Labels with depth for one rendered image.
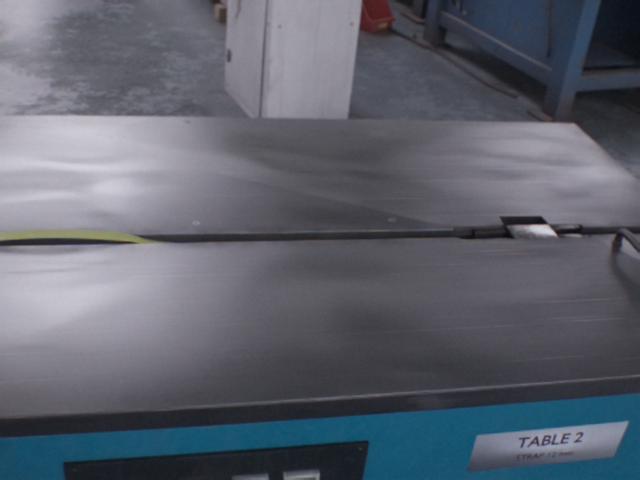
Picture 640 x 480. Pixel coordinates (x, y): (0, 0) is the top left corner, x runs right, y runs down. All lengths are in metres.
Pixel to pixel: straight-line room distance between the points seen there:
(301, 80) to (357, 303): 2.13
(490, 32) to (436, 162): 2.76
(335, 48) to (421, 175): 1.87
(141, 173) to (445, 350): 0.43
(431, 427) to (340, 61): 2.27
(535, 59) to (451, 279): 2.77
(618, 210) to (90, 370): 0.66
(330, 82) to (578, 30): 1.05
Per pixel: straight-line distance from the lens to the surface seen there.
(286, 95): 2.80
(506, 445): 0.72
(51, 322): 0.69
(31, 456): 0.65
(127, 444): 0.63
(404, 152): 1.03
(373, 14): 4.43
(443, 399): 0.65
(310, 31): 2.75
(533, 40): 3.51
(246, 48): 2.94
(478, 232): 0.88
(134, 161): 0.95
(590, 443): 0.77
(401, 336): 0.69
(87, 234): 0.79
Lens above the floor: 1.16
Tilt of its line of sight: 31 degrees down
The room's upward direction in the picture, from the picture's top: 7 degrees clockwise
